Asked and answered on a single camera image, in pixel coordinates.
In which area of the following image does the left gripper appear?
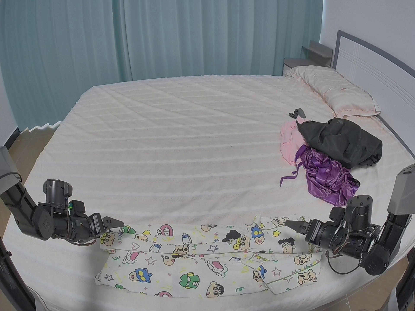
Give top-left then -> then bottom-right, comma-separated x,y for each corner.
68,213 -> 125,241

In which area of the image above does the white printed pyjama top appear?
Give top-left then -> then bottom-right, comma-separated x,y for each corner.
95,215 -> 323,299

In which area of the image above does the grey bedside table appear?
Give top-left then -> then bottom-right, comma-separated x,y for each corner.
283,40 -> 334,76

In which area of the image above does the black garment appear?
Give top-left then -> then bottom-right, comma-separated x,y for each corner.
289,108 -> 383,169

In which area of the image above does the pink garment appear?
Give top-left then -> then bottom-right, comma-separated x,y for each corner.
280,119 -> 309,166

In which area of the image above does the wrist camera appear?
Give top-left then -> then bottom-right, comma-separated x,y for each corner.
69,200 -> 87,218
329,207 -> 347,223

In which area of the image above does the blue-green curtain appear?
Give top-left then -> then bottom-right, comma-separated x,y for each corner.
0,0 -> 325,132

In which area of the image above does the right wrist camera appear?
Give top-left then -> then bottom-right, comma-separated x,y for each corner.
329,207 -> 347,223

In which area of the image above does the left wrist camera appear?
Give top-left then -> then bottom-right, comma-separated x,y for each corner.
69,200 -> 87,218

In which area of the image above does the black cable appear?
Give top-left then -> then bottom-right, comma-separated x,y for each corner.
326,251 -> 361,275

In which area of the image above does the pale pink pillow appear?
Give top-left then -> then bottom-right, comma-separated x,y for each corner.
285,65 -> 382,118

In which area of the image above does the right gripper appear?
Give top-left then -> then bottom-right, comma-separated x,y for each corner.
285,220 -> 340,252

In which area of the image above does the purple satin garment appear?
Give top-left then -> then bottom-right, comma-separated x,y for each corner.
279,144 -> 361,206

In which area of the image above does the bed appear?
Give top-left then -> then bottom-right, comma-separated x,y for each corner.
0,30 -> 415,311

